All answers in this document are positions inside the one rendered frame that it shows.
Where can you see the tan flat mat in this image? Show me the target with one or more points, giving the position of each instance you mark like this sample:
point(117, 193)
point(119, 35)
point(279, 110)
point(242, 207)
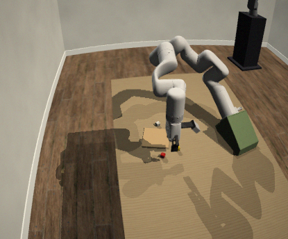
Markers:
point(155, 138)

